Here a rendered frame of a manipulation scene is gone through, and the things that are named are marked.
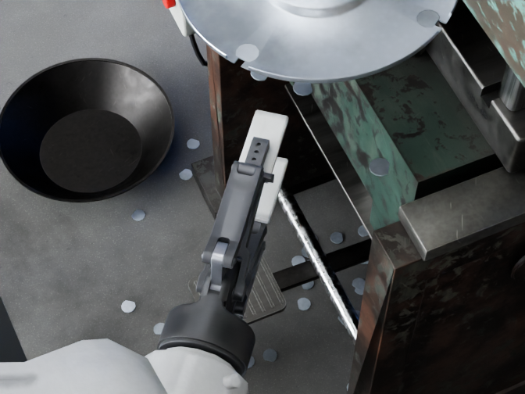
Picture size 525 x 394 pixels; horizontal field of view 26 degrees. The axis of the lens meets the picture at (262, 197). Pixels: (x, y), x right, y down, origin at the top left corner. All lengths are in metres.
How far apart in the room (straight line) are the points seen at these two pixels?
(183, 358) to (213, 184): 1.05
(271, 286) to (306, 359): 0.18
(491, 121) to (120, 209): 0.89
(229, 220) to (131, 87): 1.13
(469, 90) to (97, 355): 0.59
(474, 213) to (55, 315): 0.87
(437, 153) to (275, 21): 0.23
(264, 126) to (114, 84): 1.06
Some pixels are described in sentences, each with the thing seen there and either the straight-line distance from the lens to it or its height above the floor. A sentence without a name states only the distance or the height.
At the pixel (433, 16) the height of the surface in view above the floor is 0.79.
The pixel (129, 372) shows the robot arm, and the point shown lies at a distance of 0.76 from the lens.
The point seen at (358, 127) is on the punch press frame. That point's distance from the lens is 1.29.
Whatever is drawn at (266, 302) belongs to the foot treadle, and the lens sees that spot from 1.65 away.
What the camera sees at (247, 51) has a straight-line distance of 1.10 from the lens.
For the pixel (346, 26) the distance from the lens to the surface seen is 1.12.
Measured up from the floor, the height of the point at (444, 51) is 0.68.
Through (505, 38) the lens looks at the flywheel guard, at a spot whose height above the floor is 1.19.
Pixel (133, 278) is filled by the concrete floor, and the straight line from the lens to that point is 1.86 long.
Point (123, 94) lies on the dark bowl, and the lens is 2.03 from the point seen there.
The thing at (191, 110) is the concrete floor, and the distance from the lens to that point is 2.04.
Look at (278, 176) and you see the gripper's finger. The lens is 1.05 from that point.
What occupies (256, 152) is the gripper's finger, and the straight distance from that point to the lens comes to 0.97.
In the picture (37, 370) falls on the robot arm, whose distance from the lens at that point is 0.75.
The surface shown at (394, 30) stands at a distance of 1.12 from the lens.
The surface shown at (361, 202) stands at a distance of 1.56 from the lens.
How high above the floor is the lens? 1.62
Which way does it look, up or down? 57 degrees down
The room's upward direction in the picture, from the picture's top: straight up
